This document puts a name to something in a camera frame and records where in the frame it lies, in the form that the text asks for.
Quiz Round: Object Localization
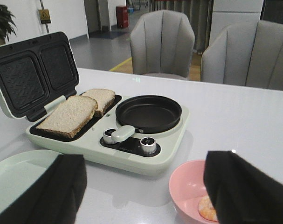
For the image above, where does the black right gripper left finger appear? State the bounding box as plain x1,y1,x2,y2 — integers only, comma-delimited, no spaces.
0,154,87,224

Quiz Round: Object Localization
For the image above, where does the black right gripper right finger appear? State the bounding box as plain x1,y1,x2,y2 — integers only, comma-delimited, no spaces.
204,151,283,224

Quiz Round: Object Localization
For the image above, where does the orange shrimp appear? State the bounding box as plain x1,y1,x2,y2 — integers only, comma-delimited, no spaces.
198,195,218,222

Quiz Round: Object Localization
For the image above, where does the pink bowl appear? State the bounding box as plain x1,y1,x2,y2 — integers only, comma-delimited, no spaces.
169,160,218,224

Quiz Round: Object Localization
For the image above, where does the bread slice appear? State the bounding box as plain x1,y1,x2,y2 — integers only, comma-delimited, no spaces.
36,96,98,139
82,89,115,117

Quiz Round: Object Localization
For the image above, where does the mint green breakfast maker lid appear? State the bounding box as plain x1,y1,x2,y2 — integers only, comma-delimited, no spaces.
0,32,79,122

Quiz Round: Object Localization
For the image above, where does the mint green breakfast maker base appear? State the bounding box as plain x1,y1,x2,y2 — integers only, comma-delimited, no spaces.
26,95,190,176

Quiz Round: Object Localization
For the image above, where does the mint green round plate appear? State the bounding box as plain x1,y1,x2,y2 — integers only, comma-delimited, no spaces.
0,149,60,213

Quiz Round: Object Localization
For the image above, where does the left silver control knob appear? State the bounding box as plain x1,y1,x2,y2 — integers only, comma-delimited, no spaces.
103,128,117,145

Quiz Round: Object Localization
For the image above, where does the silver control knob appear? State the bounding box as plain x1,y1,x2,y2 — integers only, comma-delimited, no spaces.
103,128,117,145
140,137,157,154

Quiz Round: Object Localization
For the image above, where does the right silver control knob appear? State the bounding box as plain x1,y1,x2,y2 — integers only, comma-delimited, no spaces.
140,137,157,154

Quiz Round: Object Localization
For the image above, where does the black round frying pan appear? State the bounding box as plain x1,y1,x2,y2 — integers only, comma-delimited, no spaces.
112,95,183,142

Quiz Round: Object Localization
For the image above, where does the right grey chair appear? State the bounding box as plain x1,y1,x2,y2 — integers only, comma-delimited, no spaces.
201,20,283,91

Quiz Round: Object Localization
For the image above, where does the grey chair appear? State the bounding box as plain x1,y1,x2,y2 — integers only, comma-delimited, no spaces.
130,10,195,80
201,20,283,91

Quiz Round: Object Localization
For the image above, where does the left grey chair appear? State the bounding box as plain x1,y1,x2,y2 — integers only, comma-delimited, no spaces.
130,10,195,80

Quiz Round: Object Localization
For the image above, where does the green potted plant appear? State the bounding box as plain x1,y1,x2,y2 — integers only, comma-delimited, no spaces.
0,4,16,45

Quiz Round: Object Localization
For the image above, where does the yellow warning sign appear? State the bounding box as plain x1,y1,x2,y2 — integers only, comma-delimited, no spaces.
38,9,51,24

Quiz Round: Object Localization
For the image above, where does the red bin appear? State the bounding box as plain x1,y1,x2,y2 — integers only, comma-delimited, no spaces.
116,6,129,28

